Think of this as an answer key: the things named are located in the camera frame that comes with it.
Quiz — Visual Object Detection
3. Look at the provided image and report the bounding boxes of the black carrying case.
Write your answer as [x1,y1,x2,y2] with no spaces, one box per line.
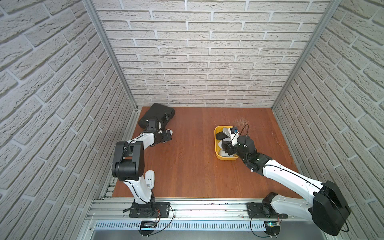
[138,103,175,130]

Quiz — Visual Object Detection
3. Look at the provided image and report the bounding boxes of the controller board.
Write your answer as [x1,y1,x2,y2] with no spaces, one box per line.
[264,222,281,238]
[139,221,158,237]

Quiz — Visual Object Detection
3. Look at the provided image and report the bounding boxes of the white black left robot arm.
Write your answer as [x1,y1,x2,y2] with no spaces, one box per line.
[112,118,172,205]

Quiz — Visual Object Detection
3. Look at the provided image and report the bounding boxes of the left controller board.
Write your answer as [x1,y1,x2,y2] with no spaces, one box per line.
[139,221,158,237]

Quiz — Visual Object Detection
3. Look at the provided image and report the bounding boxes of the right controller board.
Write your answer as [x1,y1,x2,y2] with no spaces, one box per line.
[264,222,281,238]

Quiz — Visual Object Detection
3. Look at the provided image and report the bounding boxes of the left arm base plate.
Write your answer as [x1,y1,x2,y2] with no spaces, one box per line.
[129,202,170,218]

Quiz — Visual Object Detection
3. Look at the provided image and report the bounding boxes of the yellow plastic storage box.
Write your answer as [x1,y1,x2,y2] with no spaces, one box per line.
[214,126,238,161]

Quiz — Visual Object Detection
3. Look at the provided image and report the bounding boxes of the white upturned mouse with label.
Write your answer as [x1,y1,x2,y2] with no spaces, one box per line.
[219,149,235,158]

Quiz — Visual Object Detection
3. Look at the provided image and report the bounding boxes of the black mouse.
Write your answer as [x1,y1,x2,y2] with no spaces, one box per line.
[215,132,229,141]

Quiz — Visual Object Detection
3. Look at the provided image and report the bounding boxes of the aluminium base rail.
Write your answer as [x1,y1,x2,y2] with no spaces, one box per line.
[86,198,320,233]

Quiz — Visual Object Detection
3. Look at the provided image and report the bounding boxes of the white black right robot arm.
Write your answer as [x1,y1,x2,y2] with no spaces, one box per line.
[216,133,351,236]

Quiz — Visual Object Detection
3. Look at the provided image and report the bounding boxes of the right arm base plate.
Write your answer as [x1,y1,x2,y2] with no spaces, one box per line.
[246,202,288,219]

